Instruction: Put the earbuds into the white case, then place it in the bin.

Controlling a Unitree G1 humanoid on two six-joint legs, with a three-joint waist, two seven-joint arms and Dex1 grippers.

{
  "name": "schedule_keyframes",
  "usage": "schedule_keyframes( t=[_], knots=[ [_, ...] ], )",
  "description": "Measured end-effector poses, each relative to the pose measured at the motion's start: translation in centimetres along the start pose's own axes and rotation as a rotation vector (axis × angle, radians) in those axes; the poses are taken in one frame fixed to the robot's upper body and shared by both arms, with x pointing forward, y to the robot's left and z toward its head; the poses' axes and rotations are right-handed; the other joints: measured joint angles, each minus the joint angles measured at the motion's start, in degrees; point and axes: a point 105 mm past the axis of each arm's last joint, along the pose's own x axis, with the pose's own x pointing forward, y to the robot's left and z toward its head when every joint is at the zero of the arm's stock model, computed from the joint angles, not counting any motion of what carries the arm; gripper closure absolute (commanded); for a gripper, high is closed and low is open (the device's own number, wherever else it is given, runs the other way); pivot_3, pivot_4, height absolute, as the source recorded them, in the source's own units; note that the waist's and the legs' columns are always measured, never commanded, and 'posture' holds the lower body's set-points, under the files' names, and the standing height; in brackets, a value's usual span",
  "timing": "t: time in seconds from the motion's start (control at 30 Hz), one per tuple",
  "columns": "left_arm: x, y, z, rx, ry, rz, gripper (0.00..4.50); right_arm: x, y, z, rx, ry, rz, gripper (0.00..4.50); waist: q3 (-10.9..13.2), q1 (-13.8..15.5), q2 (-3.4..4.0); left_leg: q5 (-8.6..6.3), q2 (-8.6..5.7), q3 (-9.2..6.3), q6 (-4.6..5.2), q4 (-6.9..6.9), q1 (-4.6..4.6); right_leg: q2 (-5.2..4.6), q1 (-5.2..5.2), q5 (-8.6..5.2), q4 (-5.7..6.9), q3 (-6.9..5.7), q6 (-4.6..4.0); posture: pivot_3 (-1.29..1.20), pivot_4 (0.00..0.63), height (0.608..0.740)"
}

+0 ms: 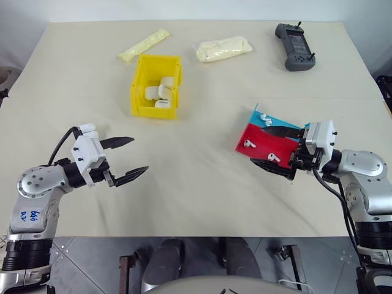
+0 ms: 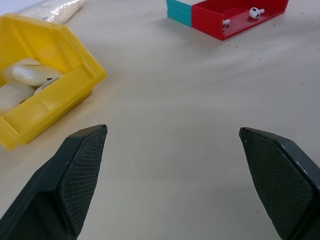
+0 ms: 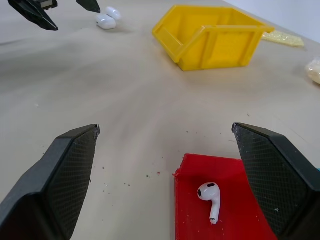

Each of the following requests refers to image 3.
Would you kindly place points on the red plastic tray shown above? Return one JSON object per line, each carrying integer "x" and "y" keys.
{"x": 200, "y": 220}

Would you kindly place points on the white earbud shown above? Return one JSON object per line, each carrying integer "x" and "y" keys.
{"x": 209, "y": 197}

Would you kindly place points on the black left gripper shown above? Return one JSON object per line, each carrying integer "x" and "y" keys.
{"x": 47, "y": 3}

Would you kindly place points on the white earbud charging case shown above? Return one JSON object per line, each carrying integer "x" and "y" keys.
{"x": 108, "y": 18}

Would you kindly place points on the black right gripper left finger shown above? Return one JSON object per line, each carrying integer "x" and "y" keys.
{"x": 47, "y": 190}

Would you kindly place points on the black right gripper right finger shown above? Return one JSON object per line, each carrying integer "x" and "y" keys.
{"x": 277, "y": 180}

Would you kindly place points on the pale yellow flat sponge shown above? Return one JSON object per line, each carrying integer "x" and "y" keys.
{"x": 285, "y": 38}

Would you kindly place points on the pale yellow crumpled object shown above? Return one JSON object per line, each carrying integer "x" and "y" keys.
{"x": 314, "y": 71}

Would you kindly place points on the yellow plastic bin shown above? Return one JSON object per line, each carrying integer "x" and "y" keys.
{"x": 212, "y": 40}

